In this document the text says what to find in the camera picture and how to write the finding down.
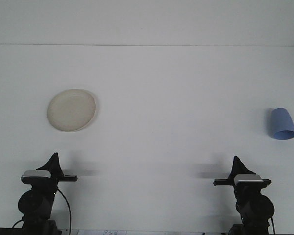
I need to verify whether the pale round plate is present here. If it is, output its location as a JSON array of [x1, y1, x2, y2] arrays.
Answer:
[[46, 88, 97, 132]]

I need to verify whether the white printed paper sheet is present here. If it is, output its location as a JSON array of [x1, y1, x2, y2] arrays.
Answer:
[[77, 229, 128, 235]]

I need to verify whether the pale blue cup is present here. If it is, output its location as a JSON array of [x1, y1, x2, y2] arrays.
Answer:
[[270, 107, 294, 141]]

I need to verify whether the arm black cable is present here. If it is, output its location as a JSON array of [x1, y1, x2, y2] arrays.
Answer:
[[56, 188, 72, 233], [270, 215, 277, 235]]

